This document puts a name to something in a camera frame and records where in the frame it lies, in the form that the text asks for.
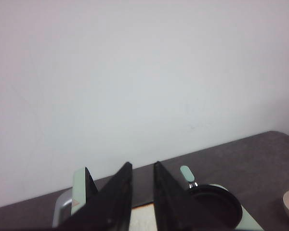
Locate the toast slice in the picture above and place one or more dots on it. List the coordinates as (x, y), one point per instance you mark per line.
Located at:
(143, 218)

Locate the mint green breakfast maker base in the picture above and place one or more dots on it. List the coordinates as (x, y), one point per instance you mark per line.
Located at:
(245, 223)

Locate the black frying pan green handle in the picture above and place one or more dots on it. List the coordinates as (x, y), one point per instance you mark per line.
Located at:
(220, 202)

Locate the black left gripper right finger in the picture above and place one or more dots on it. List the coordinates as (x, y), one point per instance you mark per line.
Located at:
(175, 209)

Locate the mint green sandwich maker lid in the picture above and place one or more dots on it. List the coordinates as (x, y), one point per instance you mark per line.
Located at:
(73, 199)

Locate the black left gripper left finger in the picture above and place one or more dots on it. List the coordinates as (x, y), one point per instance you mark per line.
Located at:
(109, 210)

